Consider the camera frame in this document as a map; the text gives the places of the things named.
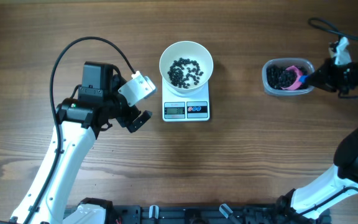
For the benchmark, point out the clear plastic container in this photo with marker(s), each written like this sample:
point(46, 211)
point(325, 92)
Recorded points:
point(286, 62)

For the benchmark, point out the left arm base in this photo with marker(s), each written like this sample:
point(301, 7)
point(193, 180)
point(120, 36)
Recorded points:
point(94, 211)

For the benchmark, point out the white digital kitchen scale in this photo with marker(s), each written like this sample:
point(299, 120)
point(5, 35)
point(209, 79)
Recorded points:
point(191, 106)

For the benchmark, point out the white plastic bowl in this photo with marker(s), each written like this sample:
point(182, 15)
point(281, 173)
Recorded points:
point(187, 49)

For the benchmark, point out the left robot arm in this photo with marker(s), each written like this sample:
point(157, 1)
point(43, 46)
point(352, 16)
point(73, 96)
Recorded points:
point(103, 95)

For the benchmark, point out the pink scoop blue handle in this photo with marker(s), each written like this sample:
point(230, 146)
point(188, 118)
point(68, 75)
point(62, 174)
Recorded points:
point(293, 78)

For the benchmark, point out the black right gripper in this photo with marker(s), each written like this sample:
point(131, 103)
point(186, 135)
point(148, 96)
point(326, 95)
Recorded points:
point(326, 73)

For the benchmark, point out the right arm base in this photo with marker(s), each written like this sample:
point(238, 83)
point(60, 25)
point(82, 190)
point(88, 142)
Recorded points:
point(285, 214)

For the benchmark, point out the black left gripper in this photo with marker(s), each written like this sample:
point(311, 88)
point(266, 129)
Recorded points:
point(125, 121)

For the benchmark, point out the black beans in bowl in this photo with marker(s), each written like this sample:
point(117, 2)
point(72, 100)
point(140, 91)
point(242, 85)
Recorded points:
point(185, 73)

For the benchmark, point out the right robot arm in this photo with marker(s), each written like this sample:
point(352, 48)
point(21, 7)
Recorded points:
point(340, 181)

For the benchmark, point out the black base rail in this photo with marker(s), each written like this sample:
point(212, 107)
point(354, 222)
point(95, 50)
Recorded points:
point(249, 214)

